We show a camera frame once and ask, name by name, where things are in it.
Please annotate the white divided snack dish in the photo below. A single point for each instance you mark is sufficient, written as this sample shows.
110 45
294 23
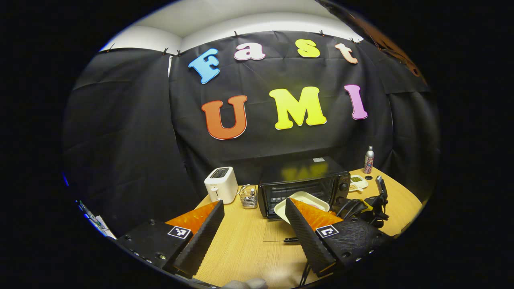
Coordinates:
358 184

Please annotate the black backdrop cloth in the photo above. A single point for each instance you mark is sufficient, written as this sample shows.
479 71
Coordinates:
128 128

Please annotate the black electric oven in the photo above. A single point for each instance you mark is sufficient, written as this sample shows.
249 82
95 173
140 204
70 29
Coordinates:
305 170

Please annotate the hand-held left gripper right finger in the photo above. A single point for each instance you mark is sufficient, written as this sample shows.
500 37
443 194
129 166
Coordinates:
307 241

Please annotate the silver spray bottle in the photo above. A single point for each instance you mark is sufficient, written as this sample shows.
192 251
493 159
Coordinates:
369 162

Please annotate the white rectangular plate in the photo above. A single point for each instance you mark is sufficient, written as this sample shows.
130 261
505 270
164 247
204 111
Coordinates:
299 196

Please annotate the white toaster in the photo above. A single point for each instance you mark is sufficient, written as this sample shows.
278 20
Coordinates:
221 186

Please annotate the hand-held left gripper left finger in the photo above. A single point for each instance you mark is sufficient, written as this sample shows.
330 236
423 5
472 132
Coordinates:
202 239

